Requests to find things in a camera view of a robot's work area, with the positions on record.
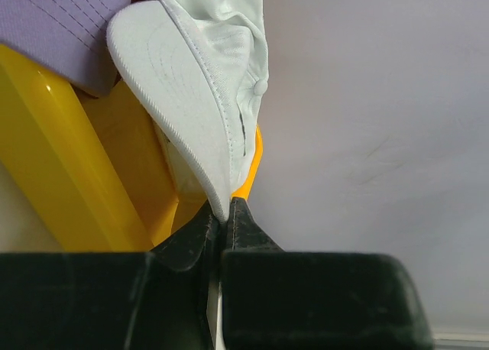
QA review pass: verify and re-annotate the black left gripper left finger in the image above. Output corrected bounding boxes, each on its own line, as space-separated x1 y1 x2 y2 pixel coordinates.
1 205 219 349

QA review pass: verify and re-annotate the purple baseball cap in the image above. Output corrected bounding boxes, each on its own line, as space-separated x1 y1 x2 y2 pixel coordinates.
1 0 131 96

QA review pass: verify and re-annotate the white baseball cap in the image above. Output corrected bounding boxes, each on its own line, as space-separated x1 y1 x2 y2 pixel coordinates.
106 0 269 222

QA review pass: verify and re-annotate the yellow plastic tray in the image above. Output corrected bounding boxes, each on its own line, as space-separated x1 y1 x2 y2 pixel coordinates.
0 44 264 254

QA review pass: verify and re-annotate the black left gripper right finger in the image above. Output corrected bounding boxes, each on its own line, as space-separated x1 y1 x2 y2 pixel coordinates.
221 198 434 349

